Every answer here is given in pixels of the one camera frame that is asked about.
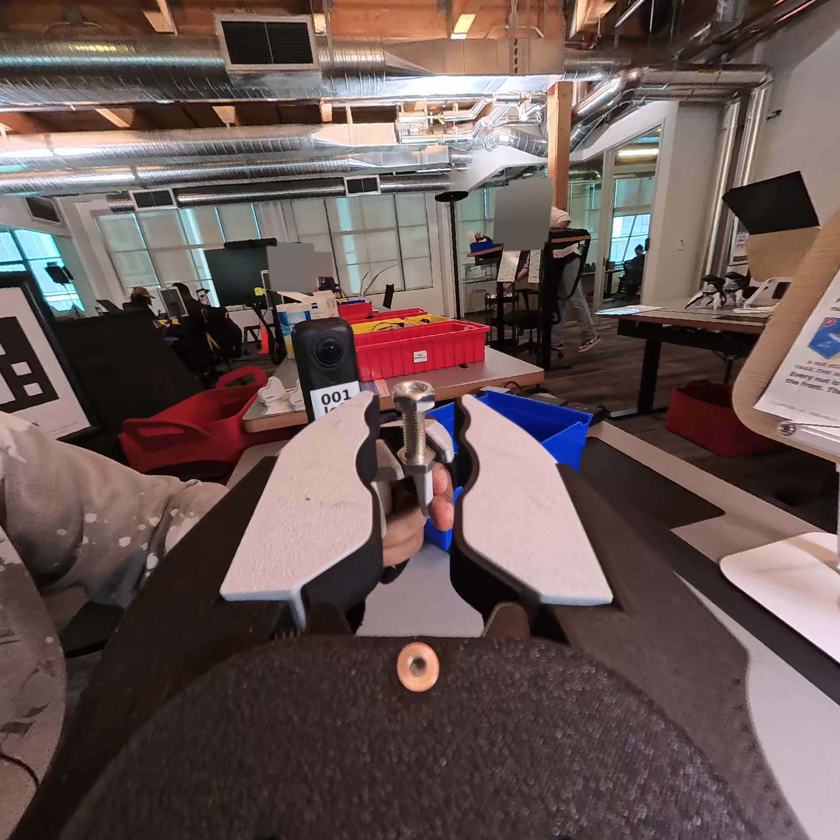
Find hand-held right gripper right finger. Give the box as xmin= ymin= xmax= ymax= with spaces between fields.
xmin=451 ymin=394 xmax=615 ymax=606

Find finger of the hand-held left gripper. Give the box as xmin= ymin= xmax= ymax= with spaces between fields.
xmin=382 ymin=420 xmax=458 ymax=521
xmin=373 ymin=438 xmax=407 ymax=522

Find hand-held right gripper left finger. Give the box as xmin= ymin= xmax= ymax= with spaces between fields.
xmin=220 ymin=390 xmax=385 ymax=630

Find silver hex bolt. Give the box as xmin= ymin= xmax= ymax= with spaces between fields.
xmin=392 ymin=381 xmax=438 ymax=462

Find blue plastic bin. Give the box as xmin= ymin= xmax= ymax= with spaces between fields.
xmin=423 ymin=387 xmax=594 ymax=551

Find person's left forearm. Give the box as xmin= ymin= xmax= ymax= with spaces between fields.
xmin=0 ymin=413 xmax=232 ymax=592

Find blue white wipes canister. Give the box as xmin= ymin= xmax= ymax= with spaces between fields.
xmin=279 ymin=308 xmax=313 ymax=359

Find white tissue box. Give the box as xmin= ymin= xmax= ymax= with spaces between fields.
xmin=276 ymin=293 xmax=340 ymax=323

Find yellow plastic bin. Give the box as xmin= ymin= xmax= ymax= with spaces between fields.
xmin=351 ymin=315 xmax=451 ymax=333

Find black jacket yellow print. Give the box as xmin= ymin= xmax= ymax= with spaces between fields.
xmin=174 ymin=308 xmax=244 ymax=379

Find black rectangular device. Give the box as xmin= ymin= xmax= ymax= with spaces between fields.
xmin=525 ymin=390 xmax=612 ymax=421

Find black standing desk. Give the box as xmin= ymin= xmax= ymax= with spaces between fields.
xmin=467 ymin=226 xmax=592 ymax=369

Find large black panel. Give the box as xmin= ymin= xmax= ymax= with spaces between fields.
xmin=56 ymin=311 xmax=205 ymax=428

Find red box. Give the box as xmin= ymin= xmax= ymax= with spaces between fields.
xmin=665 ymin=381 xmax=779 ymax=459

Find wooden desk black legs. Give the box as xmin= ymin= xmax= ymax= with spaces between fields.
xmin=596 ymin=303 xmax=776 ymax=418

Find white black marker board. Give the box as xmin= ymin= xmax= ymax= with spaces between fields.
xmin=0 ymin=276 xmax=93 ymax=440

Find wooden poster board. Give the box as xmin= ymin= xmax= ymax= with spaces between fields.
xmin=733 ymin=210 xmax=840 ymax=464

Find black silver desk tools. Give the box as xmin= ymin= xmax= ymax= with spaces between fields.
xmin=686 ymin=272 xmax=749 ymax=310

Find person's grey printed sweatshirt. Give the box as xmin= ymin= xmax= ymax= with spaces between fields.
xmin=0 ymin=525 xmax=67 ymax=815

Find ceiling vent grille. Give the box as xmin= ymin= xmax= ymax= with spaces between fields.
xmin=215 ymin=14 xmax=321 ymax=72

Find printed instruction poster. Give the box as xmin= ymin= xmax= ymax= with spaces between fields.
xmin=755 ymin=272 xmax=840 ymax=421

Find white tablet stand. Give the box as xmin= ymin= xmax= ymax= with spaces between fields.
xmin=745 ymin=277 xmax=792 ymax=308

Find small wooden board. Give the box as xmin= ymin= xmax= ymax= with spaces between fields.
xmin=745 ymin=226 xmax=825 ymax=284

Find small black panel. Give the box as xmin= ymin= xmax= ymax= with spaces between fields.
xmin=722 ymin=172 xmax=822 ymax=236

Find black wall screen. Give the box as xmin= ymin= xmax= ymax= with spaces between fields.
xmin=203 ymin=246 xmax=277 ymax=308

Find slim silver ventilation duct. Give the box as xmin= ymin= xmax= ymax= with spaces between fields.
xmin=108 ymin=177 xmax=455 ymax=205

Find wooden support post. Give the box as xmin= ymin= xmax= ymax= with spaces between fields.
xmin=546 ymin=82 xmax=574 ymax=211

